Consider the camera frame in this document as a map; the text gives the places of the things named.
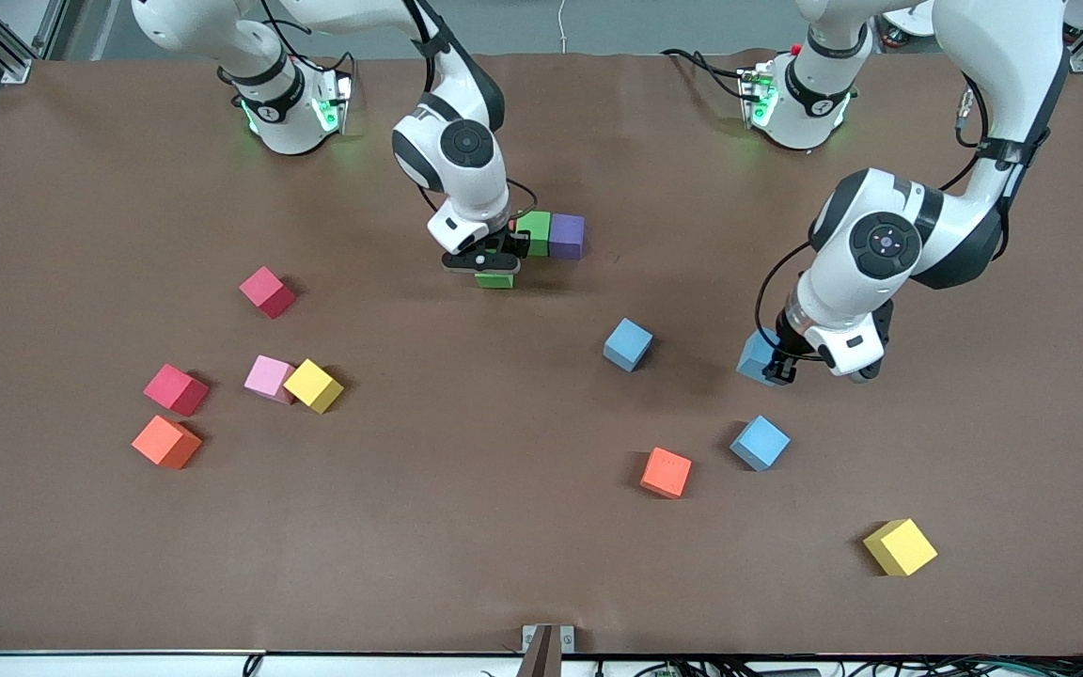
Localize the black cable bundle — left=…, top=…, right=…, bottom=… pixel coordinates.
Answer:
left=589, top=655, right=1083, bottom=677

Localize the right arm base connector panel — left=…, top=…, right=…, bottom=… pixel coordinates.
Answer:
left=309, top=62, right=355, bottom=134

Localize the yellow foam cube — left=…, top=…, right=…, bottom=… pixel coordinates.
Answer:
left=283, top=358, right=345, bottom=415
left=862, top=518, right=939, bottom=577

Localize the black left base cable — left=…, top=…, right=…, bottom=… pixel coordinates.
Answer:
left=660, top=47, right=751, bottom=101

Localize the grey metal bracket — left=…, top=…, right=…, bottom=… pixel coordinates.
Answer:
left=516, top=623, right=577, bottom=677

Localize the brown table cover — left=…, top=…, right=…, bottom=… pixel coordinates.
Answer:
left=0, top=49, right=1083, bottom=656

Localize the blue foam cube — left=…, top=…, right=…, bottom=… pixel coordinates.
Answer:
left=736, top=328, right=784, bottom=387
left=603, top=317, right=654, bottom=373
left=729, top=415, right=792, bottom=472

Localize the purple foam cube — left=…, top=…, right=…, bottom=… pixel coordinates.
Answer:
left=548, top=213, right=587, bottom=261

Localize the left arm base connector panel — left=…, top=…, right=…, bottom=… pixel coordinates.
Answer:
left=737, top=60, right=779, bottom=130

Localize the pink foam cube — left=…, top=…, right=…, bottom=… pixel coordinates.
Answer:
left=243, top=354, right=296, bottom=406

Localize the orange foam cube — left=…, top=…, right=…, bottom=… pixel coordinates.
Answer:
left=131, top=415, right=204, bottom=470
left=639, top=447, right=693, bottom=499

